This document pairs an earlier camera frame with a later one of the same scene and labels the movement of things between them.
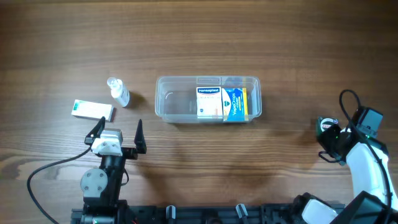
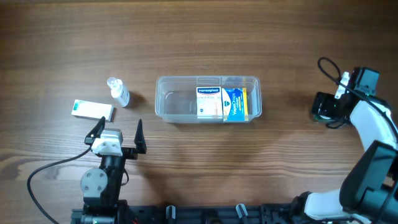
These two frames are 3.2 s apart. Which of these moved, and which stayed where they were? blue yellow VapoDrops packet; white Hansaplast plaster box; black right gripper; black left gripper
Moved: black right gripper
Stayed: blue yellow VapoDrops packet; black left gripper; white Hansaplast plaster box
